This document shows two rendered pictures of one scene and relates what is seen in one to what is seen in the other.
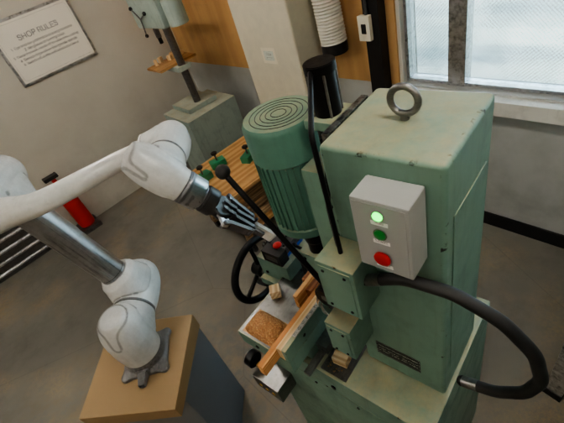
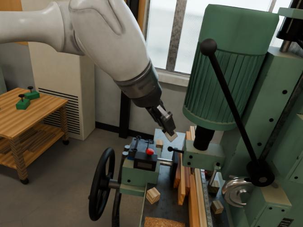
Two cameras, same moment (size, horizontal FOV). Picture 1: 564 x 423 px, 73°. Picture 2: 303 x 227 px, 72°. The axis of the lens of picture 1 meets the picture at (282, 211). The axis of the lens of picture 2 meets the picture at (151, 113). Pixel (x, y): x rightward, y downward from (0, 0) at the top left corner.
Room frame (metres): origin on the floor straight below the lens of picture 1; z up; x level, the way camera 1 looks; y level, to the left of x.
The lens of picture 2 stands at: (0.53, 0.49, 1.51)
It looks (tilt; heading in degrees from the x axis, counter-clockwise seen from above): 30 degrees down; 312
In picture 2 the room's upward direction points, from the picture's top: 8 degrees clockwise
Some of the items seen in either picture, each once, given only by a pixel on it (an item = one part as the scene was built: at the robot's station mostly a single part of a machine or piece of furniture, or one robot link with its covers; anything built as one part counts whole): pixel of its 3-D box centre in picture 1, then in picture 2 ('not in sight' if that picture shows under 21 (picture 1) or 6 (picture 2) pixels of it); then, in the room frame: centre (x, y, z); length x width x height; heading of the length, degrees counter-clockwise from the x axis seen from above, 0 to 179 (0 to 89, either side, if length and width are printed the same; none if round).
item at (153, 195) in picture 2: (275, 291); (153, 195); (0.81, 0.11, 0.92); 0.03 x 0.03 x 0.03; 83
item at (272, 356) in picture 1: (324, 286); (190, 182); (0.76, -0.04, 0.92); 0.62 x 0.02 x 0.04; 130
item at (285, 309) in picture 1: (309, 273); (161, 176); (0.88, -0.02, 0.87); 0.61 x 0.30 x 0.06; 130
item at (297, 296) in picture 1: (316, 276); (181, 175); (0.80, -0.03, 0.93); 0.22 x 0.01 x 0.06; 130
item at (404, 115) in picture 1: (404, 101); not in sight; (0.55, -0.25, 1.55); 0.06 x 0.02 x 0.07; 40
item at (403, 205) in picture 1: (389, 227); not in sight; (0.44, -0.16, 1.40); 0.10 x 0.06 x 0.16; 40
